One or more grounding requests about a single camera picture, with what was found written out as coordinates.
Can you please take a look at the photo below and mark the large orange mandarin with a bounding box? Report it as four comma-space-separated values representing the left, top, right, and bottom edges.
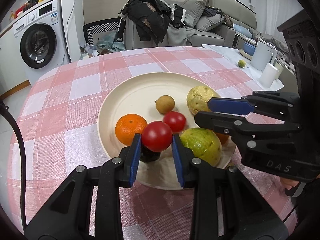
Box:
215, 133, 229, 146

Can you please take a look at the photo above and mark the black cable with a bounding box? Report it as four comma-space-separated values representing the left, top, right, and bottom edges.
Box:
0, 101, 28, 233

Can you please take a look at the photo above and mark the grey sofa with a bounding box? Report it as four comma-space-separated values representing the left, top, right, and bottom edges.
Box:
124, 0, 257, 50

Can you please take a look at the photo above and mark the white paper roll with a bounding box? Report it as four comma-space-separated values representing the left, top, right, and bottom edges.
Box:
259, 63, 279, 88

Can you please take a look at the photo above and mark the small green lime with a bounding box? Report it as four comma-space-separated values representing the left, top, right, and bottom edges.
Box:
238, 60, 246, 68

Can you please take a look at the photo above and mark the white washing machine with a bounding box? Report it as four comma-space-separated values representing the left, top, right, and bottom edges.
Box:
13, 0, 71, 85

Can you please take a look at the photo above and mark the black patterned basket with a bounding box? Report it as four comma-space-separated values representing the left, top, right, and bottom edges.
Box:
82, 17, 120, 45

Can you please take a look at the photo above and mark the green-yellow guava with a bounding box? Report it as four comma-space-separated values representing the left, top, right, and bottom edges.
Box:
180, 128, 222, 166

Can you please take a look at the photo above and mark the yellow wrinkled guava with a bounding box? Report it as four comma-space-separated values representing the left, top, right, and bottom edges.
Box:
187, 86, 220, 115

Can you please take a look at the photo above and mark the pink plaid tablecloth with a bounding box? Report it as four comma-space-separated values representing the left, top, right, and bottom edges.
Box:
6, 45, 299, 240

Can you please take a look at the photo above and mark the grey sofa cushion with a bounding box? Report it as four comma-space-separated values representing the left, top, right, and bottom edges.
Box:
194, 14, 226, 32

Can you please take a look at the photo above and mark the person's right hand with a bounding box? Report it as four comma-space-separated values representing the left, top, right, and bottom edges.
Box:
280, 177, 299, 190

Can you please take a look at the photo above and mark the white electric kettle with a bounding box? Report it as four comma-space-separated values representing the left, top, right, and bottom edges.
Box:
251, 39, 278, 72

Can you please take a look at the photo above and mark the small orange mandarin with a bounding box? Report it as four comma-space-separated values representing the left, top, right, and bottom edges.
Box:
114, 114, 148, 146

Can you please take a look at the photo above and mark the red cherry tomato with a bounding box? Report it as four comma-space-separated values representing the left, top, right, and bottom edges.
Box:
142, 121, 172, 152
163, 111, 187, 133

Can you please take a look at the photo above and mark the cream round plate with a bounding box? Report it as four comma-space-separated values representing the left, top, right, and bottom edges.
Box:
97, 71, 237, 191

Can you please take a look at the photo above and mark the pile of dark clothes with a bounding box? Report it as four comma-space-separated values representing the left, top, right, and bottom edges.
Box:
119, 0, 185, 45

